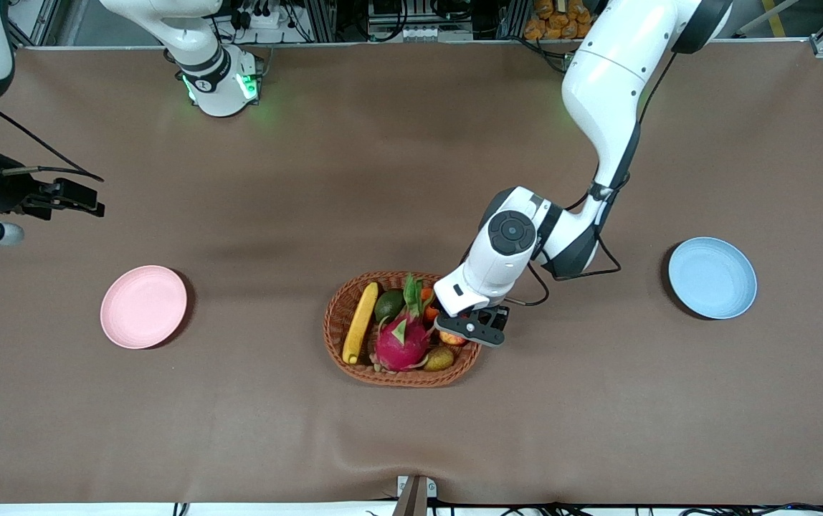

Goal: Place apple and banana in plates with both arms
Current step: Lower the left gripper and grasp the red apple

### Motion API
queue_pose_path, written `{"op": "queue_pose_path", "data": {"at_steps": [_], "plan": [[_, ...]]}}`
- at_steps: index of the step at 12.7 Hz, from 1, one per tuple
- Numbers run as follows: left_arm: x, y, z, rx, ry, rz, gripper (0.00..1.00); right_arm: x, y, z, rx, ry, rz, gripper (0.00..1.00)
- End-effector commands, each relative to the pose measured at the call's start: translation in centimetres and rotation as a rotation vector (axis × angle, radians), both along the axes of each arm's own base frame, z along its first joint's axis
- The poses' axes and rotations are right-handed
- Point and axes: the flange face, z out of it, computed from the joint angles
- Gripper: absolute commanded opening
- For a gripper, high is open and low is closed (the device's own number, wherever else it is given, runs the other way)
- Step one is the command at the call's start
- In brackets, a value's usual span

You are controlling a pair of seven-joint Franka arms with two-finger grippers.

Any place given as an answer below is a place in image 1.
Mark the pink dragon fruit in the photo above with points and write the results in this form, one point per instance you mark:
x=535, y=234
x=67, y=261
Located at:
x=403, y=342

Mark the brown table cover mat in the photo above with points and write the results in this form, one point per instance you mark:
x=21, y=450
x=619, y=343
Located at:
x=383, y=179

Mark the dark green avocado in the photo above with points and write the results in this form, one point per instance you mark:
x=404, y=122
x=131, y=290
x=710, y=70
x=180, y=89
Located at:
x=388, y=307

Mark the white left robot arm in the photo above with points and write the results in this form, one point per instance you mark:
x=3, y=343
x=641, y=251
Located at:
x=605, y=79

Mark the light blue round plate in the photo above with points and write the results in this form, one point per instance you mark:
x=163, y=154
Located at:
x=712, y=278

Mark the orange tangerine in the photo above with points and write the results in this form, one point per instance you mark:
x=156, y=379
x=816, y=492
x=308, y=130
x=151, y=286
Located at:
x=430, y=311

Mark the red yellow apple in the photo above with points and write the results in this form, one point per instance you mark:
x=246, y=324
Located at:
x=452, y=338

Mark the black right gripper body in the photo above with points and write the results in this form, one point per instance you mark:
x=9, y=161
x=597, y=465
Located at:
x=8, y=192

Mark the brown wicker basket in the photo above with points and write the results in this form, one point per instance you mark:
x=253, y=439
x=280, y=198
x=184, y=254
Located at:
x=343, y=304

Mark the yellow-brown pear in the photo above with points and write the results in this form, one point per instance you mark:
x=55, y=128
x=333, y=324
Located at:
x=439, y=359

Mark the white power strip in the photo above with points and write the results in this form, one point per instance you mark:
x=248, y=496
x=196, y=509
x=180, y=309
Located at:
x=264, y=13

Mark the pink round plate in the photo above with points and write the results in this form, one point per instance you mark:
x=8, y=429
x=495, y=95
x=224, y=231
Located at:
x=143, y=307

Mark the grey metal table bracket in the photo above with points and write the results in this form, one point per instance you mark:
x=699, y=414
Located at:
x=416, y=494

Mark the yellow banana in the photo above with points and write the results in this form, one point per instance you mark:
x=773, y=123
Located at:
x=360, y=324

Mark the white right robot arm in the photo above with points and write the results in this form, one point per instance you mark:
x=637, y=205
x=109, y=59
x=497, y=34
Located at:
x=207, y=79

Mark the orange snack bag pile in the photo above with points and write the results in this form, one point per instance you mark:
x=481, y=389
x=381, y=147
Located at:
x=548, y=21

